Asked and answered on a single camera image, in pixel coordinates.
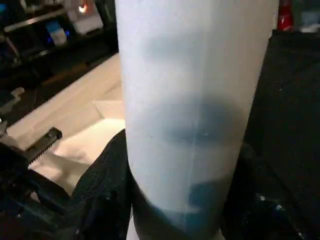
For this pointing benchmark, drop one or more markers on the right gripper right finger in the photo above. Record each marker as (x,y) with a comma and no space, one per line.
(270,215)

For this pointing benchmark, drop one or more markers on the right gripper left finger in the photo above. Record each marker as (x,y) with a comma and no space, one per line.
(105,200)

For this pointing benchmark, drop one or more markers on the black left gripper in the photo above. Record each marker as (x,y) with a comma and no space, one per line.
(25,200)

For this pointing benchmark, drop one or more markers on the white plastic table top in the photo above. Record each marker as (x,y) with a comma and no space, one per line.
(75,115)

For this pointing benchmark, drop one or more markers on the red bottle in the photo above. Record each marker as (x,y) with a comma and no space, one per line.
(285,17)

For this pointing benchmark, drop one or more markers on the white plastic table leg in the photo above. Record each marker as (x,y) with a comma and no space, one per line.
(195,100)

